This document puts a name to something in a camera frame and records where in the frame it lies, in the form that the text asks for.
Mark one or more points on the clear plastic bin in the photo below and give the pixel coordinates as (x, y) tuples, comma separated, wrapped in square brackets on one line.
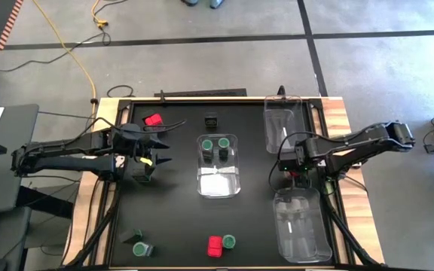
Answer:
[(219, 184), (283, 113), (301, 233)]

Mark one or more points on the small yellow tag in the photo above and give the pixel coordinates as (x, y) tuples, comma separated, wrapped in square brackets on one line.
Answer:
[(146, 161)]

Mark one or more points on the flat black bar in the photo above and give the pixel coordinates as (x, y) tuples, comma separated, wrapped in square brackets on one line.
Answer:
[(202, 93)]

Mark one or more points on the black clamp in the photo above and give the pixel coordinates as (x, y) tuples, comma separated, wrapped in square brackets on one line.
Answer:
[(281, 91)]

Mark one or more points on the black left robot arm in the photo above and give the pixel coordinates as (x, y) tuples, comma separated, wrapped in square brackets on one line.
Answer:
[(70, 145)]

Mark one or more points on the grey desk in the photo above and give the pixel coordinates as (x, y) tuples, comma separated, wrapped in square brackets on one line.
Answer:
[(17, 124)]

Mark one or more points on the red smoked paprika tin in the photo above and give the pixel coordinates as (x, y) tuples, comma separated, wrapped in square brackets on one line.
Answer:
[(293, 174), (214, 246), (153, 119)]

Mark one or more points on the black support strut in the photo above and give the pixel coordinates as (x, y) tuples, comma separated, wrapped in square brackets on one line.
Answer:
[(349, 233), (100, 229)]

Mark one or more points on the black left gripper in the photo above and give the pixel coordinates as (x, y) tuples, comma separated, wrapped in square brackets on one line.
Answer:
[(132, 141)]

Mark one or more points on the person's shoe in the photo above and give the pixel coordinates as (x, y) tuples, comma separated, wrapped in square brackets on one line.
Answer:
[(190, 2), (215, 3)]

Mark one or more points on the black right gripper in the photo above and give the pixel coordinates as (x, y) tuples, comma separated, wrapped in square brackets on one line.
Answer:
[(300, 154)]

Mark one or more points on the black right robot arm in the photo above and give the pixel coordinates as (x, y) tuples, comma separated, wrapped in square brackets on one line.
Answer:
[(352, 141)]

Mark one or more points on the dark green pepper tin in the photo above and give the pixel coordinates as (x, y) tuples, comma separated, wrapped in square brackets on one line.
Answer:
[(210, 120), (141, 176)]

